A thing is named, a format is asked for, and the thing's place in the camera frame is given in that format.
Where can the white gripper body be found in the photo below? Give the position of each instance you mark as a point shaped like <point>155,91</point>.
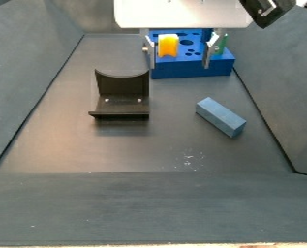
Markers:
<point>180,14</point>

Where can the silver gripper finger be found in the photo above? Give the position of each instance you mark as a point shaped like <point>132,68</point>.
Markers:
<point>210,46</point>
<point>148,46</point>

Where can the light blue rectangular block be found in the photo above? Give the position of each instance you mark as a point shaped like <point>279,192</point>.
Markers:
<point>220,117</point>

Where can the blue foam shape board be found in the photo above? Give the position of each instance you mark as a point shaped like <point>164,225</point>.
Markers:
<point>186,65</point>

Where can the black curved fixture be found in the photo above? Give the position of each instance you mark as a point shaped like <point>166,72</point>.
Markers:
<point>123,96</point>

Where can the yellow notched block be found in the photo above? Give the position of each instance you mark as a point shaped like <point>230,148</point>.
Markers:
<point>167,45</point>

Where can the green hexagonal peg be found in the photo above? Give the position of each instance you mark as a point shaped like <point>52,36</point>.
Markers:
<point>222,45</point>

